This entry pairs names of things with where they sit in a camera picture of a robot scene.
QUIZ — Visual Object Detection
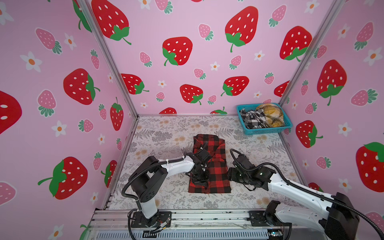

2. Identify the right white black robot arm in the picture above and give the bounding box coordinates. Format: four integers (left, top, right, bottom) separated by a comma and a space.
228, 154, 360, 240

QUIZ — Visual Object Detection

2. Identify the black white plaid shirt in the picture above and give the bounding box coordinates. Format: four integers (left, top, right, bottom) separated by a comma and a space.
240, 109, 268, 130

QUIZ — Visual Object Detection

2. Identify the yellow plaid shirt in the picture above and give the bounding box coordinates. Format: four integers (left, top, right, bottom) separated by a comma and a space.
256, 103, 285, 128

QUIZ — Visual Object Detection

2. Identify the red black plaid shirt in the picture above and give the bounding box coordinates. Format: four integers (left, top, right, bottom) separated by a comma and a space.
188, 134, 232, 194

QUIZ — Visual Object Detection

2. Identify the aluminium rail frame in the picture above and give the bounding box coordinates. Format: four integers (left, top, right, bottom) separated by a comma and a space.
81, 209, 327, 240

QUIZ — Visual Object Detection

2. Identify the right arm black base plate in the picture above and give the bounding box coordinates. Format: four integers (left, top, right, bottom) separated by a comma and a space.
247, 211, 290, 227

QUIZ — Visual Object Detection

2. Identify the teal plastic basket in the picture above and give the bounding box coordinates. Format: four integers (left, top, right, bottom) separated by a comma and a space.
237, 103, 293, 135

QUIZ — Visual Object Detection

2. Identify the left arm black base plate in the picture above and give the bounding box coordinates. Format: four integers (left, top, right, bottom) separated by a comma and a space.
130, 211, 172, 228

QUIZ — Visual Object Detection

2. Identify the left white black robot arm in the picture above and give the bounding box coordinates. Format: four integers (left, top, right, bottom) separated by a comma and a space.
121, 148, 212, 221

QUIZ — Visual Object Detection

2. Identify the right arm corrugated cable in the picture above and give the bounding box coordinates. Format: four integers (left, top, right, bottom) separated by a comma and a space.
229, 148, 384, 240

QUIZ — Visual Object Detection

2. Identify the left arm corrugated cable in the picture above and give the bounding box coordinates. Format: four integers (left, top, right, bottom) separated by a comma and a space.
120, 157, 185, 199

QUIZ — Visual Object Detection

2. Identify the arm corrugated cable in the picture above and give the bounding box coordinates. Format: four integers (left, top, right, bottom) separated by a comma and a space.
229, 148, 384, 240
120, 157, 185, 199

